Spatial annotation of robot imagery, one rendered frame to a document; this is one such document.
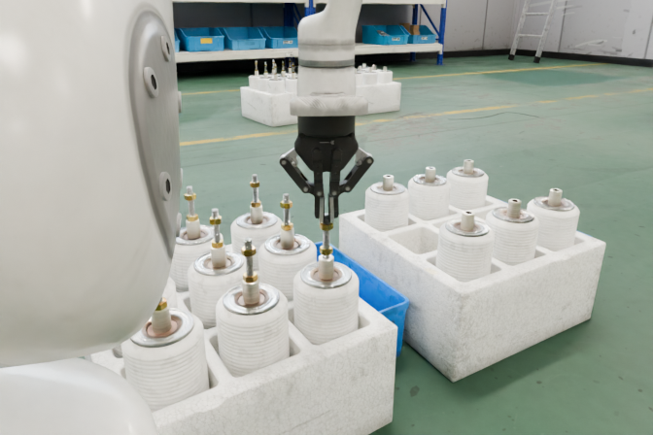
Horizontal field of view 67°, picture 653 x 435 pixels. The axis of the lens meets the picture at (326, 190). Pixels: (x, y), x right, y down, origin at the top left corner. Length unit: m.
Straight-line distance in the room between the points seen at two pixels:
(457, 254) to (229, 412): 0.45
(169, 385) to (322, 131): 0.35
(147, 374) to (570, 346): 0.79
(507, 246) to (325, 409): 0.45
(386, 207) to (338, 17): 0.54
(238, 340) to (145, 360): 0.12
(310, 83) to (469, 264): 0.45
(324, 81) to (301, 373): 0.37
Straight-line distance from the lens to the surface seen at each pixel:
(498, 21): 8.15
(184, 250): 0.84
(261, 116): 2.92
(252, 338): 0.66
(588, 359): 1.09
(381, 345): 0.75
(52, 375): 0.18
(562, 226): 1.06
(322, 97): 0.57
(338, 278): 0.72
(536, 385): 0.99
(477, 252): 0.88
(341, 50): 0.60
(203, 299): 0.76
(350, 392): 0.76
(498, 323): 0.96
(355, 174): 0.66
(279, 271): 0.79
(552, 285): 1.04
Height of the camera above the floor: 0.61
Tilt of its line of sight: 20 degrees down
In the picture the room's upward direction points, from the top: straight up
